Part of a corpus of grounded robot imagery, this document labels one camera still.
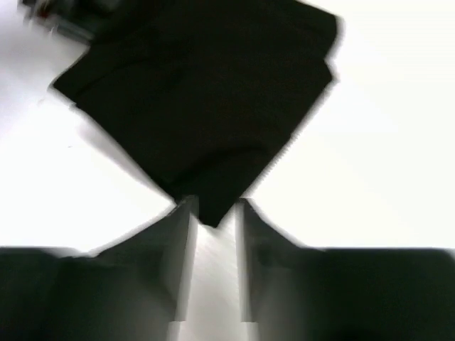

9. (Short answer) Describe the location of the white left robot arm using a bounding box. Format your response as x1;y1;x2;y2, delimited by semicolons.
17;1;94;44

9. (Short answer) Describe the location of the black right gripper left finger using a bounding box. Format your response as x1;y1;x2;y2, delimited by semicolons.
1;197;198;341

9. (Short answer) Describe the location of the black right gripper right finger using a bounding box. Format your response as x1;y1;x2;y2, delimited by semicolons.
237;198;454;340

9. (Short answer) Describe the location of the black skirt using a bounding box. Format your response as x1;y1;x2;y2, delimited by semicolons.
53;1;341;227

